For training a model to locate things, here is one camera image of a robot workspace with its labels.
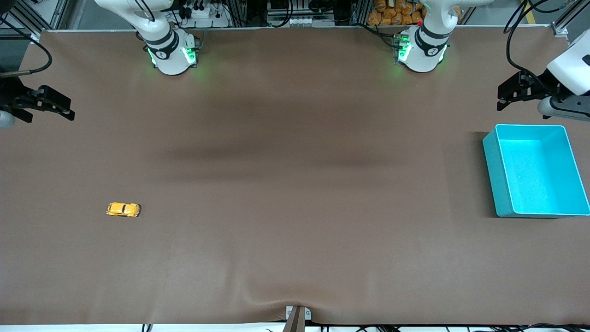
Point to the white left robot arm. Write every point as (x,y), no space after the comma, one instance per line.
(424,46)

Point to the brown table mat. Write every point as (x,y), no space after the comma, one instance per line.
(295,184)

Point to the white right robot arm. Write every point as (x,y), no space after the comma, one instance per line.
(168,46)

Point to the metal table clamp bracket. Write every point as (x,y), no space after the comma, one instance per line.
(297,318)

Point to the teal plastic bin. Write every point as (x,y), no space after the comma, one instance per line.
(537,175)

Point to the white terminal block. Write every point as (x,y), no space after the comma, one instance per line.
(299,21)

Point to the yellow beetle toy car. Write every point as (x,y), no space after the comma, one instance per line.
(122,209)

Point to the orange snack bags pile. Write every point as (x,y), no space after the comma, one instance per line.
(396,13)

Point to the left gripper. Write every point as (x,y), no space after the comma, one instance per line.
(537,85)

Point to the white power strip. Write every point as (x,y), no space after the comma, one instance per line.
(203,14)

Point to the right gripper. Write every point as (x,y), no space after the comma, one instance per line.
(10,94)

